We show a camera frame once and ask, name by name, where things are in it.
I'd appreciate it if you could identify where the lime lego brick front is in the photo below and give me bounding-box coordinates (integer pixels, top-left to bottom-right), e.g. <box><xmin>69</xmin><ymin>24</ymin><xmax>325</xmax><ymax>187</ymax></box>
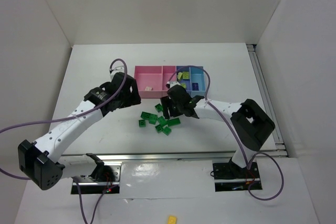
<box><xmin>182</xmin><ymin>71</ymin><xmax>190</xmax><ymax>80</ymax></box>

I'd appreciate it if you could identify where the purple lego brick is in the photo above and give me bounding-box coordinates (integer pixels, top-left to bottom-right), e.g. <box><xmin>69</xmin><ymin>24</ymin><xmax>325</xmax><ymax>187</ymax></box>
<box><xmin>192</xmin><ymin>82</ymin><xmax>199</xmax><ymax>91</ymax></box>

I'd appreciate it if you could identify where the green lego centre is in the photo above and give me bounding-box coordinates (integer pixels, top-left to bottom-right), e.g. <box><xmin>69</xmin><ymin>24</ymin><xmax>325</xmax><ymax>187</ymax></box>
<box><xmin>157</xmin><ymin>116</ymin><xmax>167</xmax><ymax>127</ymax></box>

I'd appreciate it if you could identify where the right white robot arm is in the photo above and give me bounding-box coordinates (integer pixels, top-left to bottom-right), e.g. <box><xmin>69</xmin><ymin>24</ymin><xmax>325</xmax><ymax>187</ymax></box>
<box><xmin>161</xmin><ymin>81</ymin><xmax>275</xmax><ymax>169</ymax></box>

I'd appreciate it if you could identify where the green lego lower right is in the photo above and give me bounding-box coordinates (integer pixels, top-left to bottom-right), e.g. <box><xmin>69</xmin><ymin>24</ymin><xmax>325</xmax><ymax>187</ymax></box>
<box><xmin>162</xmin><ymin>126</ymin><xmax>172</xmax><ymax>136</ymax></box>

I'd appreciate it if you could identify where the green lego middle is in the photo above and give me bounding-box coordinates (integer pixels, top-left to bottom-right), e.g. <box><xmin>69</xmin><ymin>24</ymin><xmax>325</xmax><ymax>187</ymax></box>
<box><xmin>149</xmin><ymin>115</ymin><xmax>158</xmax><ymax>125</ymax></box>

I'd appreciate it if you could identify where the green lego lower left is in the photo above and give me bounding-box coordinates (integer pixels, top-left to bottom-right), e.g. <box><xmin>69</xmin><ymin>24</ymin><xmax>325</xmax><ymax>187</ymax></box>
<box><xmin>155</xmin><ymin>124</ymin><xmax>163</xmax><ymax>133</ymax></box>

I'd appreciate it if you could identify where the aluminium rail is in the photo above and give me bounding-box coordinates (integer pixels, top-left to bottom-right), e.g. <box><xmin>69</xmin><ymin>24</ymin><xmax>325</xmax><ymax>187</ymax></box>
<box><xmin>62</xmin><ymin>151</ymin><xmax>237</xmax><ymax>162</ymax></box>
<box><xmin>246</xmin><ymin>44</ymin><xmax>288</xmax><ymax>157</ymax></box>

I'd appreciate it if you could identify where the aluminium rail right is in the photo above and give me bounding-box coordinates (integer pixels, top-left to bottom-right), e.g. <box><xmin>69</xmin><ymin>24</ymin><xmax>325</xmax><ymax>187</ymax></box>
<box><xmin>246</xmin><ymin>44</ymin><xmax>288</xmax><ymax>157</ymax></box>

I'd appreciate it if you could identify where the green lego top left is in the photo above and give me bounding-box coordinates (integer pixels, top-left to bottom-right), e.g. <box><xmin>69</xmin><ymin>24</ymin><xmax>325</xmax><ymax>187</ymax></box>
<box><xmin>155</xmin><ymin>103</ymin><xmax>163</xmax><ymax>112</ymax></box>

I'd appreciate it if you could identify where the small pink bin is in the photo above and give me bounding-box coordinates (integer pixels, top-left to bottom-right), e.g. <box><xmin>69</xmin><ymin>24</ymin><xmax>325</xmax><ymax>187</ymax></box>
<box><xmin>162</xmin><ymin>66</ymin><xmax>176</xmax><ymax>97</ymax></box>

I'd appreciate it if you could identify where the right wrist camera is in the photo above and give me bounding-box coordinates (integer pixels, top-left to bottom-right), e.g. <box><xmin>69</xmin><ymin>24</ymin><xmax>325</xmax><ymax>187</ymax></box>
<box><xmin>165</xmin><ymin>81</ymin><xmax>181</xmax><ymax>89</ymax></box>

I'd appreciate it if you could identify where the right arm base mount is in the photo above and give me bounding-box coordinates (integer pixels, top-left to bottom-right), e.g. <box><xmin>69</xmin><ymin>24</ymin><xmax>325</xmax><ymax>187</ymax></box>
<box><xmin>210</xmin><ymin>159</ymin><xmax>263</xmax><ymax>192</ymax></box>

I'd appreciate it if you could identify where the purple cable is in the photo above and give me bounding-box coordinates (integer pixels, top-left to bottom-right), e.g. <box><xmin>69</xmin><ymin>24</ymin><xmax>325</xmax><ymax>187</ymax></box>
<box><xmin>0</xmin><ymin>58</ymin><xmax>128</xmax><ymax>224</ymax></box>
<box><xmin>166</xmin><ymin>65</ymin><xmax>285</xmax><ymax>201</ymax></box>

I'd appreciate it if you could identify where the large pink bin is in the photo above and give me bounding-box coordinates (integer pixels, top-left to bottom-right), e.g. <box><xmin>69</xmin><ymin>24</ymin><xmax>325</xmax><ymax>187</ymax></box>
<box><xmin>134</xmin><ymin>66</ymin><xmax>162</xmax><ymax>99</ymax></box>

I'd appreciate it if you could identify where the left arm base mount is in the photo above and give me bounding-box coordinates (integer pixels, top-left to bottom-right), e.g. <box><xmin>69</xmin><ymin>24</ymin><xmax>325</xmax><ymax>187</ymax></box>
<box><xmin>71</xmin><ymin>153</ymin><xmax>121</xmax><ymax>195</ymax></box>

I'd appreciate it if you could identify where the yellow lego brick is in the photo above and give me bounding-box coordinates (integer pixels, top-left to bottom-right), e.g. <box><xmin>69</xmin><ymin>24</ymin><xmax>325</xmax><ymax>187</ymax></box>
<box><xmin>167</xmin><ymin>216</ymin><xmax>177</xmax><ymax>224</ymax></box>

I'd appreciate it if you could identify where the aluminium rail front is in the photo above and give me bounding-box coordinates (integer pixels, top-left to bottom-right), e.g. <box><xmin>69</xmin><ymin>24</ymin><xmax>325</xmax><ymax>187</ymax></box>
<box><xmin>62</xmin><ymin>151</ymin><xmax>237</xmax><ymax>162</ymax></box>

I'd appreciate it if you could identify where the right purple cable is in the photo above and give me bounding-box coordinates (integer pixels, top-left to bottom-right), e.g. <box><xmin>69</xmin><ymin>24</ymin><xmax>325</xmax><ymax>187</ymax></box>
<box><xmin>166</xmin><ymin>65</ymin><xmax>285</xmax><ymax>201</ymax></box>

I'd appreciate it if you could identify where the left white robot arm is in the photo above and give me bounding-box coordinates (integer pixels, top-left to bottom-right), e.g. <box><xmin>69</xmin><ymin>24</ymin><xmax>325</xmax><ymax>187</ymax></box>
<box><xmin>18</xmin><ymin>71</ymin><xmax>141</xmax><ymax>190</ymax></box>

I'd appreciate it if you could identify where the green lego small left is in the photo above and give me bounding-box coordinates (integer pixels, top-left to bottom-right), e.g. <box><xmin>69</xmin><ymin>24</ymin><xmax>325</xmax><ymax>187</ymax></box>
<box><xmin>139</xmin><ymin>119</ymin><xmax>146</xmax><ymax>127</ymax></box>

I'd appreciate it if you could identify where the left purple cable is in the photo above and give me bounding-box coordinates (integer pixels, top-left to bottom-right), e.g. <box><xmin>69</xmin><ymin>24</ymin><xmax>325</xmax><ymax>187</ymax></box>
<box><xmin>0</xmin><ymin>58</ymin><xmax>128</xmax><ymax>224</ymax></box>

